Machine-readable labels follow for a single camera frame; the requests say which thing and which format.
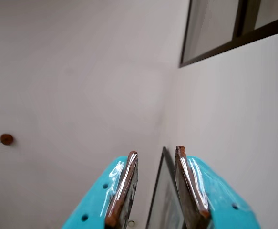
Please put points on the black framed picture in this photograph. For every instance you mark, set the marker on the black framed picture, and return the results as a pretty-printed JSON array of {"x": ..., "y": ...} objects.
[{"x": 165, "y": 202}]

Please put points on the dark framed window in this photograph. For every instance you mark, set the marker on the dark framed window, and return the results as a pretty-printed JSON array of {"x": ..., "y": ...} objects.
[{"x": 224, "y": 47}]

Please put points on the small round white fixture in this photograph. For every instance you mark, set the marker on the small round white fixture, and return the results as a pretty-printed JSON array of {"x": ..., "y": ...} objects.
[{"x": 131, "y": 223}]

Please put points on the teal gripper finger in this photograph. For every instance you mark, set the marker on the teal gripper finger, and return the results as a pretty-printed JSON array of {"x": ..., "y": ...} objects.
[
  {"x": 93, "y": 202},
  {"x": 219, "y": 205}
]

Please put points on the wooden ceiling rose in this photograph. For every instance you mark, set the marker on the wooden ceiling rose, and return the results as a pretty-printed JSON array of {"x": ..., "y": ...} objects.
[{"x": 6, "y": 138}]

